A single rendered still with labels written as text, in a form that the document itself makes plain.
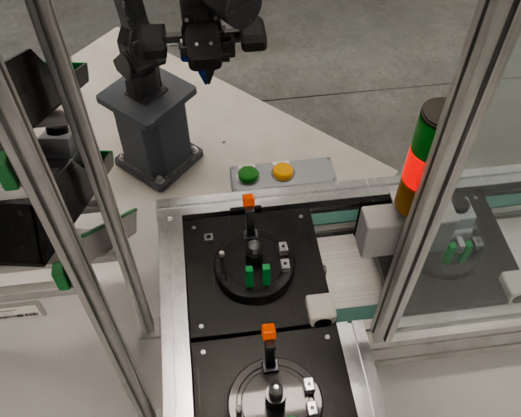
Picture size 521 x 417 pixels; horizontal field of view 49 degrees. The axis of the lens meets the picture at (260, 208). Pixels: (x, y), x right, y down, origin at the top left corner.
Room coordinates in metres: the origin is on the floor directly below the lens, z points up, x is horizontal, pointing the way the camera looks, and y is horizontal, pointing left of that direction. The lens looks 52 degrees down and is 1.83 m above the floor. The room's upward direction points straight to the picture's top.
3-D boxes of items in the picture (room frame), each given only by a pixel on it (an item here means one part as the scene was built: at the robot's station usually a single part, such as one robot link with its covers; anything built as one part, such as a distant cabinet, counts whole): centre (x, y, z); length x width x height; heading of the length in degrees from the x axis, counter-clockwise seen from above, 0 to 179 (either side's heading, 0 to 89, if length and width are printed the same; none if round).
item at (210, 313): (0.54, 0.01, 1.01); 0.24 x 0.24 x 0.13; 8
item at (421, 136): (0.45, -0.19, 1.38); 0.05 x 0.05 x 0.05
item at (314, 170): (0.77, -0.05, 0.93); 0.21 x 0.07 x 0.06; 98
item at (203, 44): (0.68, 0.08, 1.33); 0.07 x 0.07 x 0.06; 9
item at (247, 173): (0.76, 0.02, 0.96); 0.04 x 0.04 x 0.02
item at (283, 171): (0.77, -0.05, 0.96); 0.04 x 0.04 x 0.02
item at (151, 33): (0.73, 0.09, 1.33); 0.19 x 0.06 x 0.08; 97
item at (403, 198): (0.45, -0.19, 1.28); 0.05 x 0.05 x 0.05
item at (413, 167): (0.45, -0.19, 1.33); 0.05 x 0.05 x 0.05
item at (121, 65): (0.89, 0.22, 1.15); 0.09 x 0.07 x 0.06; 131
